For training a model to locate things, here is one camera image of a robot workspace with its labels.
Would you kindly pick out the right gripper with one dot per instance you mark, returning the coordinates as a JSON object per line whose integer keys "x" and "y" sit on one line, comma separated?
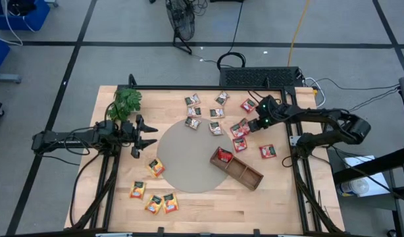
{"x": 267, "y": 113}

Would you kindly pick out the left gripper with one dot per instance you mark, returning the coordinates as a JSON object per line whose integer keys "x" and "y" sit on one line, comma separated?
{"x": 131, "y": 133}

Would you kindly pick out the red strawberry tea packet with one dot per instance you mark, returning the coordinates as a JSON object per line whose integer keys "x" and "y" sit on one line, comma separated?
{"x": 224, "y": 154}
{"x": 267, "y": 151}
{"x": 239, "y": 144}
{"x": 248, "y": 105}
{"x": 244, "y": 125}
{"x": 236, "y": 131}

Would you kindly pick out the orange tea packet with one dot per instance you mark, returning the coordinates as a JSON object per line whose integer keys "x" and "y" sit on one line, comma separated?
{"x": 137, "y": 190}
{"x": 153, "y": 204}
{"x": 156, "y": 167}
{"x": 170, "y": 202}

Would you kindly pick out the brown cinnamon apple tea packet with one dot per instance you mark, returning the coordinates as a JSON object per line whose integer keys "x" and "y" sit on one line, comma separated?
{"x": 217, "y": 113}
{"x": 194, "y": 111}
{"x": 192, "y": 122}
{"x": 216, "y": 128}
{"x": 192, "y": 99}

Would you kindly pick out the dark green tea packet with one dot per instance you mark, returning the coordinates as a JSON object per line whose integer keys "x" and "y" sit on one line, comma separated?
{"x": 222, "y": 97}

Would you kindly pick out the wooden three-compartment tray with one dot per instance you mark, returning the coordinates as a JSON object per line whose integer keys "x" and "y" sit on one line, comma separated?
{"x": 243, "y": 171}

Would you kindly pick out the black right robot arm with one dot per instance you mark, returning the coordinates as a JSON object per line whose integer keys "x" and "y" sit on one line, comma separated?
{"x": 320, "y": 115}

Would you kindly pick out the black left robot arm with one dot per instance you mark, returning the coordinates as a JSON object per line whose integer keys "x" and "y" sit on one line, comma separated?
{"x": 57, "y": 138}

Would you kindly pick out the green plant in white pot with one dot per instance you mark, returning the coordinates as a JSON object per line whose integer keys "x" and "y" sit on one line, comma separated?
{"x": 126, "y": 102}

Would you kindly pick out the round grey mat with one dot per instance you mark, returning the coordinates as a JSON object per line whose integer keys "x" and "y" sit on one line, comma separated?
{"x": 189, "y": 158}

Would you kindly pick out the black computer case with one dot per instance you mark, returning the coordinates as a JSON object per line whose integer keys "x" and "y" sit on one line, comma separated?
{"x": 259, "y": 77}

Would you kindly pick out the black floor fan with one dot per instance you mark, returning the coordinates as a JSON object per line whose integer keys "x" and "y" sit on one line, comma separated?
{"x": 180, "y": 18}

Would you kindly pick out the black metal rack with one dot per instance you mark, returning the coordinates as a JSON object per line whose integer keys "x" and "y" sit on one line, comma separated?
{"x": 373, "y": 164}

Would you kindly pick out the white paper sheet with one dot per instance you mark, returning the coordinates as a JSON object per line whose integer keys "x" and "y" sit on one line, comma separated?
{"x": 378, "y": 186}

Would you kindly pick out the grey metal bar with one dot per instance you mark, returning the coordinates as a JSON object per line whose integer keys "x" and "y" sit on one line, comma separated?
{"x": 6, "y": 78}

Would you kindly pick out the large blue bin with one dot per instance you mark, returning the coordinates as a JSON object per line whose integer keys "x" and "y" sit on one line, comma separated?
{"x": 21, "y": 16}

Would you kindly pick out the black table frame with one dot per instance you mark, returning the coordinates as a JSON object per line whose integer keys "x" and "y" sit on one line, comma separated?
{"x": 205, "y": 87}

